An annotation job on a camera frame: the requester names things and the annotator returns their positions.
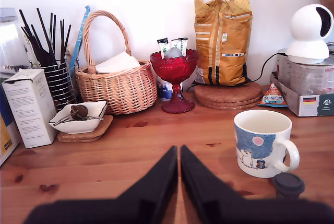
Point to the black chopstick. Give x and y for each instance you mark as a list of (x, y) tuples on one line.
[(51, 30), (36, 36), (54, 32), (61, 41), (63, 38), (39, 41), (45, 29), (67, 41)]

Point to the white printed carton box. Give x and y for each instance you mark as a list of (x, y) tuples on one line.
[(28, 109)]

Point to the white dome security camera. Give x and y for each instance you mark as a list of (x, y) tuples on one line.
[(305, 33)]

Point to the blue white stick packet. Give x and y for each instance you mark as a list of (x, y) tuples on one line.
[(79, 38)]

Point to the red glass goblet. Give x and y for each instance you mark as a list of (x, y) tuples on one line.
[(173, 70)]

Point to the grey foil lump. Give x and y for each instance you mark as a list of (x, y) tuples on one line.
[(172, 53)]

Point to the blue yellow carton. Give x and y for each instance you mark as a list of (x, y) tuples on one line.
[(5, 130)]

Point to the small blue white ceramic cup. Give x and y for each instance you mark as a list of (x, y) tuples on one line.
[(164, 91)]

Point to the clear plastic bag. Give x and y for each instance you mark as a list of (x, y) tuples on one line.
[(11, 46)]

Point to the yellow coffee bag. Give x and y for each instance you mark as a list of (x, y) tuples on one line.
[(221, 41)]

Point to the white folded napkin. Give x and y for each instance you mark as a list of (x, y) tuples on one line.
[(117, 62)]

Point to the square cork coaster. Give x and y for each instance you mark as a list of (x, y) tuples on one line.
[(104, 126), (78, 139)]

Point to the white green sachet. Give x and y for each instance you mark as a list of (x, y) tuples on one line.
[(163, 46), (175, 44), (184, 46)]

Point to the triangular orange blue snack pack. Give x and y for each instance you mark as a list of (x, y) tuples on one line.
[(272, 98)]

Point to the white square ceramic dish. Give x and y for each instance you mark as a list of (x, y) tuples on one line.
[(75, 127)]

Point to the metal tea strainer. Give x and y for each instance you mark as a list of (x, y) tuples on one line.
[(79, 111)]

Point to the white mug with blue print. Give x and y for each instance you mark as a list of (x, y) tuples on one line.
[(258, 151)]

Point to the grey coffee capsule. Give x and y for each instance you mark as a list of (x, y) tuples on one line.
[(288, 184)]

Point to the white green cardboard tray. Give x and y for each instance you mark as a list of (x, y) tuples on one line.
[(308, 104)]

